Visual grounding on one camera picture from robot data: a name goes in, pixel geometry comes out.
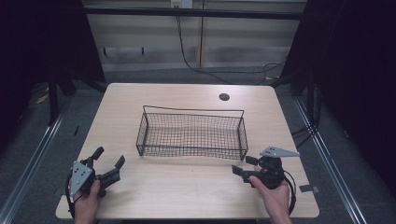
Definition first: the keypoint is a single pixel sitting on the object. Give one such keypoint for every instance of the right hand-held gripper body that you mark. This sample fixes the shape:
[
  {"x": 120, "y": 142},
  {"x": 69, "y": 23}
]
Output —
[{"x": 271, "y": 169}]

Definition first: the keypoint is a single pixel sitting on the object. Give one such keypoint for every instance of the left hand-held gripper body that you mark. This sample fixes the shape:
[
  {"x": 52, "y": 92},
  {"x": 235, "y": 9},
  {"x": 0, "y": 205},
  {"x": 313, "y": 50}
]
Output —
[{"x": 81, "y": 178}]

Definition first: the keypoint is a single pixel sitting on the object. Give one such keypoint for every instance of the person's left hand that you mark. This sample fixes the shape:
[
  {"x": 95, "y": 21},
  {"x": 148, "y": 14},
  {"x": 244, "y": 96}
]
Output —
[{"x": 87, "y": 202}]

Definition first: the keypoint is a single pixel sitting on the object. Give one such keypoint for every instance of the person's right hand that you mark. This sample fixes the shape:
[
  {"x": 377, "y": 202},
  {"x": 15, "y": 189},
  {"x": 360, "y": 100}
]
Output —
[{"x": 274, "y": 199}]

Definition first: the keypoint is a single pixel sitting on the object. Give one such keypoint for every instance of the small black floor strip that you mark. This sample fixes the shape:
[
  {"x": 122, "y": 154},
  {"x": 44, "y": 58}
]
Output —
[{"x": 76, "y": 130}]

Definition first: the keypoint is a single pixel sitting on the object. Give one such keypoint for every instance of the grey tape piece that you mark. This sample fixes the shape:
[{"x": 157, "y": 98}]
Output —
[{"x": 309, "y": 188}]

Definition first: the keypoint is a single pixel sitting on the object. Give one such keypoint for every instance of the black metal stand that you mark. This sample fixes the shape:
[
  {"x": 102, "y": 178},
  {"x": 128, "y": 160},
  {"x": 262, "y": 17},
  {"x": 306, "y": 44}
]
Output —
[{"x": 53, "y": 99}]

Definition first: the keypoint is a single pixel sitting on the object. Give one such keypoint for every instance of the yellow tape piece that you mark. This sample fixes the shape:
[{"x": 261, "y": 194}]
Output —
[{"x": 42, "y": 99}]

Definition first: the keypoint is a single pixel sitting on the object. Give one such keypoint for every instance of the black curtain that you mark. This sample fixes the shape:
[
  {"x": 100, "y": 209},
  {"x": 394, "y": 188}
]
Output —
[
  {"x": 355, "y": 62},
  {"x": 40, "y": 43}
]

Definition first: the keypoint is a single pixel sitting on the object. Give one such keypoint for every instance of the metal floor rail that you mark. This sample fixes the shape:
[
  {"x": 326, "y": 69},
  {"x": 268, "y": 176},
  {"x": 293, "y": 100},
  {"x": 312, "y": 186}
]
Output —
[
  {"x": 31, "y": 165},
  {"x": 330, "y": 161}
]

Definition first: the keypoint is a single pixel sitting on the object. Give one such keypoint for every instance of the black horizontal frame bar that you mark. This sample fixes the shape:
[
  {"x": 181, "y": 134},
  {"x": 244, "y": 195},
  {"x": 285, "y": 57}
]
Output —
[{"x": 193, "y": 13}]

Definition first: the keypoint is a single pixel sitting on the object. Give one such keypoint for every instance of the white wall outlet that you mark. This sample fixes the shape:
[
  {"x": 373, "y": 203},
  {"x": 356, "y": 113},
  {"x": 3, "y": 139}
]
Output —
[{"x": 181, "y": 3}]

